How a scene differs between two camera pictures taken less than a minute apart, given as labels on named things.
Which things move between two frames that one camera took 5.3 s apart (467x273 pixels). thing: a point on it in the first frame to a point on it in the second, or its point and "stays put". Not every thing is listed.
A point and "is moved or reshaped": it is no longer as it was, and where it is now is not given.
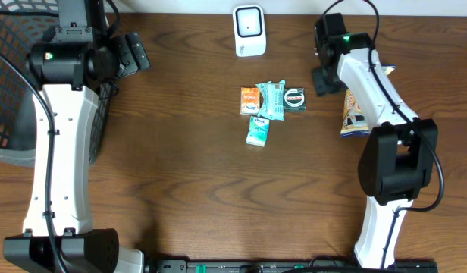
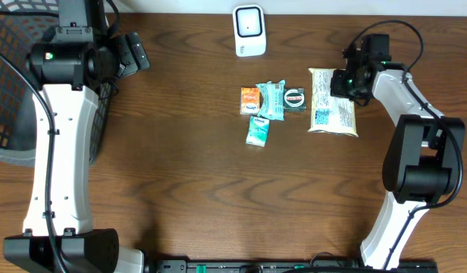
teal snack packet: [273, 100] stays put
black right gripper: [320, 83] to [337, 86]
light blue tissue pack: [258, 131] stays put
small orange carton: [249, 101] stays put
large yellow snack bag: [354, 123] is moved or reshaped
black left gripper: [114, 81] stays put
